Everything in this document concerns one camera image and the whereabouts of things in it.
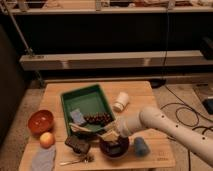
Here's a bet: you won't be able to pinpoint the dark brown sponge block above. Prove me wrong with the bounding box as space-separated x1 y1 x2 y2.
65 136 90 154

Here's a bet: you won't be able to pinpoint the bunch of dark grapes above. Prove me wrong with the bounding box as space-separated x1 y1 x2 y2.
84 113 112 126

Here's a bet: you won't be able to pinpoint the banana peel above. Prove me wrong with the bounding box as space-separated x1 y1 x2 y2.
69 123 98 135

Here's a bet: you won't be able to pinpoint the white plastic bottle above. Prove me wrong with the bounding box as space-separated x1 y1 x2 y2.
113 92 129 112

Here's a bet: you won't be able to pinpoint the blue cup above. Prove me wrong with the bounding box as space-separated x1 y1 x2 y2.
134 137 150 157

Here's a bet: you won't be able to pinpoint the black handled brush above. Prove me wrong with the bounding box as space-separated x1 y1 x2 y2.
106 141 122 156

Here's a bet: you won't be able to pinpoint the grey blue cloth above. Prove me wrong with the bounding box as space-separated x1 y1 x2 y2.
30 145 56 171

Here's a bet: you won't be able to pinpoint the wooden board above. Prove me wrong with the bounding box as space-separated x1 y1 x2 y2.
18 81 177 171

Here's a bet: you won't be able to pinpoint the black floor cables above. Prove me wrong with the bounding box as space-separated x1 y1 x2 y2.
158 84 213 171

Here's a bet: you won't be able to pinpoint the peach apple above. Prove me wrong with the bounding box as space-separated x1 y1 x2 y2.
39 132 55 148

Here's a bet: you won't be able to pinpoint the metal fork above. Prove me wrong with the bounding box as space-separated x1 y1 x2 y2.
60 155 94 166

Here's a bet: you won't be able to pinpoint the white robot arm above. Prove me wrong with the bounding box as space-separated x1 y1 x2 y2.
101 106 213 167

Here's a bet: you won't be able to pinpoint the purple bowl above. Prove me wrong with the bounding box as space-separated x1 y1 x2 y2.
99 137 129 158

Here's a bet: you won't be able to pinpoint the green plastic tray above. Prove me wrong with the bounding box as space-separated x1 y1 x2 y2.
61 84 115 136

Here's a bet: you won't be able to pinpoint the red bowl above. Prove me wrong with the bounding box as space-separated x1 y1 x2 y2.
27 110 54 135

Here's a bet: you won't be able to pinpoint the metal shelf beam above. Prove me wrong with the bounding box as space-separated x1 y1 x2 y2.
20 50 213 71

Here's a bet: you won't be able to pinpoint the blue sponge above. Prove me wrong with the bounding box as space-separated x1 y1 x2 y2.
70 109 86 126

